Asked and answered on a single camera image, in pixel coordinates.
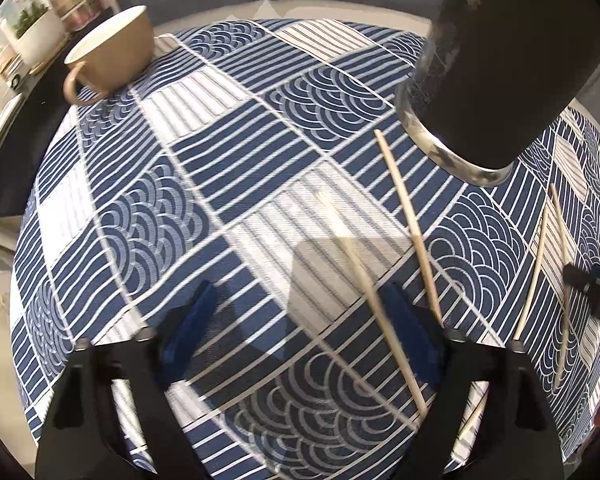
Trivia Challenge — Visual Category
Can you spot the black utensil cup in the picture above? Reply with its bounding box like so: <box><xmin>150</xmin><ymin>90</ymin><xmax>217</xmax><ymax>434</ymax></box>
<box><xmin>396</xmin><ymin>0</ymin><xmax>600</xmax><ymax>186</ymax></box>

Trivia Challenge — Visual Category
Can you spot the blue white patterned tablecloth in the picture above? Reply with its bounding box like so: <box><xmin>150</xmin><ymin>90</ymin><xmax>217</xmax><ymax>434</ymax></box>
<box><xmin>10</xmin><ymin>20</ymin><xmax>600</xmax><ymax>479</ymax></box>

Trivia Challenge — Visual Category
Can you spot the black side table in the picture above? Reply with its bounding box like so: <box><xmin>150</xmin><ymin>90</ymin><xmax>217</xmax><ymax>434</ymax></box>
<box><xmin>0</xmin><ymin>8</ymin><xmax>114</xmax><ymax>218</ymax></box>

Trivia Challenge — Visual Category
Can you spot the beige ceramic mug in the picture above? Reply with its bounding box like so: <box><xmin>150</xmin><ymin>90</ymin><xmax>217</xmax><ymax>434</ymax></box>
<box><xmin>62</xmin><ymin>6</ymin><xmax>155</xmax><ymax>106</ymax></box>

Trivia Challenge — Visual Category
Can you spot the white pot succulent plant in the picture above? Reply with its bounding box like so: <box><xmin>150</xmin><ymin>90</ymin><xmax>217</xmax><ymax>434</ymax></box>
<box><xmin>14</xmin><ymin>0</ymin><xmax>67</xmax><ymax>67</ymax></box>

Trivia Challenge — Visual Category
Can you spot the beige candle jar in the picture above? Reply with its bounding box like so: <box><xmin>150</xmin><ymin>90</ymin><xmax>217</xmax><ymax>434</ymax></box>
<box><xmin>48</xmin><ymin>0</ymin><xmax>107</xmax><ymax>32</ymax></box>

